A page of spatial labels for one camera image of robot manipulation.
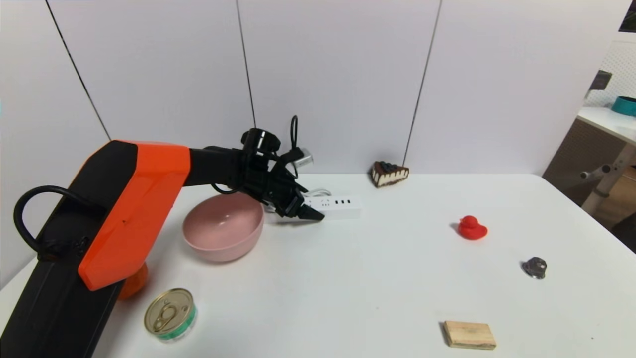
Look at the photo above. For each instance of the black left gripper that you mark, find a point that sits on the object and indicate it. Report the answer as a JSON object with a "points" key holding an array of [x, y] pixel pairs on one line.
{"points": [[293, 204]]}

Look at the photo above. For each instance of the white power strip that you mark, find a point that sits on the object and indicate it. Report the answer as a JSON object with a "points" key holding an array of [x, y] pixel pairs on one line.
{"points": [[340, 208]]}

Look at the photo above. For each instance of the pink bowl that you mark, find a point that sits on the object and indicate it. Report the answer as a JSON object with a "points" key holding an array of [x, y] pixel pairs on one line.
{"points": [[221, 231]]}

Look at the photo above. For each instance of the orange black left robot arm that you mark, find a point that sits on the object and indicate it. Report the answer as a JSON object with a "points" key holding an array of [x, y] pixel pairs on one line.
{"points": [[134, 199]]}

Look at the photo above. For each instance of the teal bowl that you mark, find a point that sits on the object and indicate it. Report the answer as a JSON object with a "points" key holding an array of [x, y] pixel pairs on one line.
{"points": [[624, 106]]}

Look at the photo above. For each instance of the chocolate cake slice toy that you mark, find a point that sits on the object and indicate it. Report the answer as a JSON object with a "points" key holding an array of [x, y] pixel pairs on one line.
{"points": [[389, 175]]}

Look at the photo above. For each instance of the red rubber duck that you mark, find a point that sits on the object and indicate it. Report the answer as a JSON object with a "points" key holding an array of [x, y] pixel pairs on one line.
{"points": [[471, 228]]}

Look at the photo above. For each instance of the green tin can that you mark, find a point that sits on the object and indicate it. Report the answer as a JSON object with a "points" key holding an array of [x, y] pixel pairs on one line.
{"points": [[170, 314]]}

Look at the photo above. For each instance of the orange fruit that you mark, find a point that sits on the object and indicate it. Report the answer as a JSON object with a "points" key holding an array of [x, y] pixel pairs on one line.
{"points": [[135, 283]]}

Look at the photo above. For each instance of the wooden block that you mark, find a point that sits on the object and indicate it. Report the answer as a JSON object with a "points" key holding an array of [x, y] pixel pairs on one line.
{"points": [[469, 334]]}

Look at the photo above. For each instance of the grey coffee capsule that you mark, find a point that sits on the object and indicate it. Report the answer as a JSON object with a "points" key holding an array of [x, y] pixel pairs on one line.
{"points": [[534, 267]]}

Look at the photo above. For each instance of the white background desk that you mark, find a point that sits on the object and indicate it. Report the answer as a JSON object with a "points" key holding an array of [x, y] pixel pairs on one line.
{"points": [[603, 124]]}

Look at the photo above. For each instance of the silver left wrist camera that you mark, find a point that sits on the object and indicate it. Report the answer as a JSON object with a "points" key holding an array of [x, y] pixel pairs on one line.
{"points": [[304, 158]]}

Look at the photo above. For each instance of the dark box on wall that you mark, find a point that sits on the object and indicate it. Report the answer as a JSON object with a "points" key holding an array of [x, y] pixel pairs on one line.
{"points": [[599, 80]]}

